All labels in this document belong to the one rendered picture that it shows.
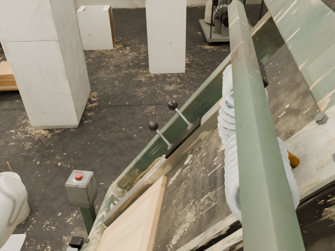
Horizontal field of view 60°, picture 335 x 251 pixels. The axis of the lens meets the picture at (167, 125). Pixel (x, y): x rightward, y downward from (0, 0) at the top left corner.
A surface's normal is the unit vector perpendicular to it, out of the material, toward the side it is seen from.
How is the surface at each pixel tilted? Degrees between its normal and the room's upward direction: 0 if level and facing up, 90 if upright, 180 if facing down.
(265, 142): 36
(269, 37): 90
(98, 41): 90
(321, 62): 54
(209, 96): 90
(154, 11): 90
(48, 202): 0
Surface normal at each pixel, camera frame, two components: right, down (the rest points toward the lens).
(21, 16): 0.04, 0.57
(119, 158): -0.02, -0.82
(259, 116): 0.56, -0.62
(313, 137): -0.81, -0.54
